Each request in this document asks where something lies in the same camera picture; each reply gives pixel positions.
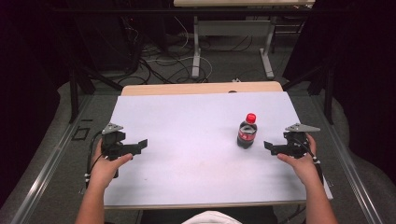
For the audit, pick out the white table cover board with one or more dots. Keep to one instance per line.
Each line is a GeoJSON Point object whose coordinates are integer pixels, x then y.
{"type": "Point", "coordinates": [193, 161]}

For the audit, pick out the person's left hand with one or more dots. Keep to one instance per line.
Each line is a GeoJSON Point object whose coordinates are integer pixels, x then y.
{"type": "Point", "coordinates": [104, 171]}

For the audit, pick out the person's white clothing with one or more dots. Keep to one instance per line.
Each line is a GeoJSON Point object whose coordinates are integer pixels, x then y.
{"type": "Point", "coordinates": [211, 218]}

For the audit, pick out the person's right hand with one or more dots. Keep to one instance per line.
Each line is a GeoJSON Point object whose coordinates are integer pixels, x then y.
{"type": "Point", "coordinates": [305, 168]}

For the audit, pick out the metal floor rail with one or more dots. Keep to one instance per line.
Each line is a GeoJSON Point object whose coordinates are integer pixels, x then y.
{"type": "Point", "coordinates": [351, 174]}
{"type": "Point", "coordinates": [46, 174]}

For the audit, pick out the cola bottle with red label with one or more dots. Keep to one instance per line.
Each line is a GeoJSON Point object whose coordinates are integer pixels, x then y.
{"type": "Point", "coordinates": [247, 137]}

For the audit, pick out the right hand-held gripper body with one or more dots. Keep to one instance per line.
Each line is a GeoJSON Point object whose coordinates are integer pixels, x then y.
{"type": "Point", "coordinates": [295, 144]}

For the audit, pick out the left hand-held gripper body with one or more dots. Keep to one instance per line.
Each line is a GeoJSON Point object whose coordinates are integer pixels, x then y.
{"type": "Point", "coordinates": [112, 144]}

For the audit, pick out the desk with white legs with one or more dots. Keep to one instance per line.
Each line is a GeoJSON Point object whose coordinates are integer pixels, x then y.
{"type": "Point", "coordinates": [232, 28]}

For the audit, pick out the light wooden table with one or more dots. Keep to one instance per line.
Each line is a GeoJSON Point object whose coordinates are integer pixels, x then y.
{"type": "Point", "coordinates": [186, 88]}

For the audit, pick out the black metal stand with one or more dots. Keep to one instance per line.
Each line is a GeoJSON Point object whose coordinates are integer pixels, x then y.
{"type": "Point", "coordinates": [328, 93]}
{"type": "Point", "coordinates": [73, 93]}

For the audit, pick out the black crossbar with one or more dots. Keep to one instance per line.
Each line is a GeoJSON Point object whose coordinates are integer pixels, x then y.
{"type": "Point", "coordinates": [124, 10]}

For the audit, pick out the red bottle cap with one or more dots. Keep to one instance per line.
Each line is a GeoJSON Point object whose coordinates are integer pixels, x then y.
{"type": "Point", "coordinates": [251, 118]}

